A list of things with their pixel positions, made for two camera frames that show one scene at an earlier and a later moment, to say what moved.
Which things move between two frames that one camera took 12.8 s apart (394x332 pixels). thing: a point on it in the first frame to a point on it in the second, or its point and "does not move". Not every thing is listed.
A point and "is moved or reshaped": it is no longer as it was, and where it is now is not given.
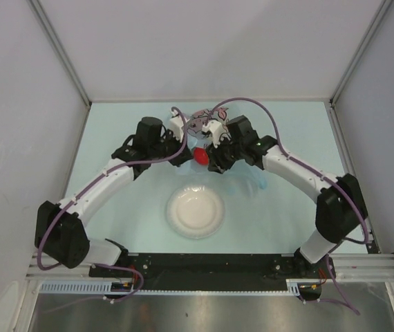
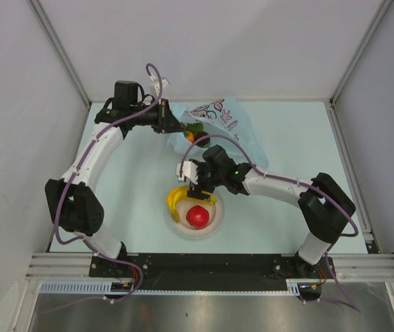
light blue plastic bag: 247,175 is moved or reshaped
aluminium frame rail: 346,268 does not move
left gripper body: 165,147 to 160,127
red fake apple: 201,155 to 198,216
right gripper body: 226,153 to 207,180
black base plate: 210,271 does not move
